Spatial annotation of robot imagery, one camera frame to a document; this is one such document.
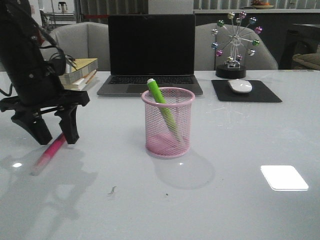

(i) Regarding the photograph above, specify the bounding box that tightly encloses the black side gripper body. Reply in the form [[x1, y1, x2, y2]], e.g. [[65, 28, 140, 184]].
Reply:
[[0, 90, 90, 112]]

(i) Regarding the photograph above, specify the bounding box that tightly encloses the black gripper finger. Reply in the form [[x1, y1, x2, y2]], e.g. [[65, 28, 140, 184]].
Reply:
[[11, 111, 52, 145], [54, 104, 79, 144]]

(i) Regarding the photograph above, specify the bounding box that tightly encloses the pink highlighter pen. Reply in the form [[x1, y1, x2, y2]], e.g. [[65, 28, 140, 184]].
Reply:
[[30, 133, 66, 176]]

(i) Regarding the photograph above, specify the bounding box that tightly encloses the green highlighter pen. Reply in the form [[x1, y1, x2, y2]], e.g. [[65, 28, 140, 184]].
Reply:
[[147, 78, 183, 143]]

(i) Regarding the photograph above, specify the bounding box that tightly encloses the pink mesh pen holder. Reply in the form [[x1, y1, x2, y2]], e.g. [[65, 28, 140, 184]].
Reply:
[[141, 87, 195, 158]]

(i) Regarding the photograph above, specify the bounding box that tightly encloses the middle cream book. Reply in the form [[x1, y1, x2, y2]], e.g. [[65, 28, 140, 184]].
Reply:
[[62, 69, 97, 91]]

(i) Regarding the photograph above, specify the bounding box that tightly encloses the top yellow book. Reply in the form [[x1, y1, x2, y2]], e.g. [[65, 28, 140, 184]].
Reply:
[[59, 58, 98, 84]]

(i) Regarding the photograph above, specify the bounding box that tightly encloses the left grey armchair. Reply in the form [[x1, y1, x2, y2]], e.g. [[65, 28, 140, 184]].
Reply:
[[41, 22, 111, 72]]

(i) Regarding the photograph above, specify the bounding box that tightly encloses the grey armchair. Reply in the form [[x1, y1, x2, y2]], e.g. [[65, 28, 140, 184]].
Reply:
[[41, 22, 111, 72], [194, 23, 278, 71]]

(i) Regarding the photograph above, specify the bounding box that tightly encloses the grey laptop black screen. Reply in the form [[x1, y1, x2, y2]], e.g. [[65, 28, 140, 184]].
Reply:
[[97, 14, 203, 97]]

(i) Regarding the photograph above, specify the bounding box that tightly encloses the right grey armchair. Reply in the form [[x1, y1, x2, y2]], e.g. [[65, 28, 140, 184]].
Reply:
[[194, 23, 278, 71]]

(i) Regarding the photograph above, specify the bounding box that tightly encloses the white computer mouse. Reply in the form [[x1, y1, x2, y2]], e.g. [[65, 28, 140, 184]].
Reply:
[[227, 79, 253, 94]]

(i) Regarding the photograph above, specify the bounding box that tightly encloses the ferris wheel desk ornament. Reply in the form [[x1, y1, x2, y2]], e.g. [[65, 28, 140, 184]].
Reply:
[[211, 11, 261, 79]]

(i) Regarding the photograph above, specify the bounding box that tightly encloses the black mouse pad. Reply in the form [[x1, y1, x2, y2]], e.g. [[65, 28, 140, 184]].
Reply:
[[211, 80, 282, 103]]

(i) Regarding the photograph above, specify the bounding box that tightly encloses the fruit bowl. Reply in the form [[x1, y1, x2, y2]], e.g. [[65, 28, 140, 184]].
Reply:
[[251, 0, 274, 10]]

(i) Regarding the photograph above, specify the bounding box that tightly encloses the beige cushion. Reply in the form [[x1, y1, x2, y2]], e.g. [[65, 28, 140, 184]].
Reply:
[[292, 53, 320, 70]]

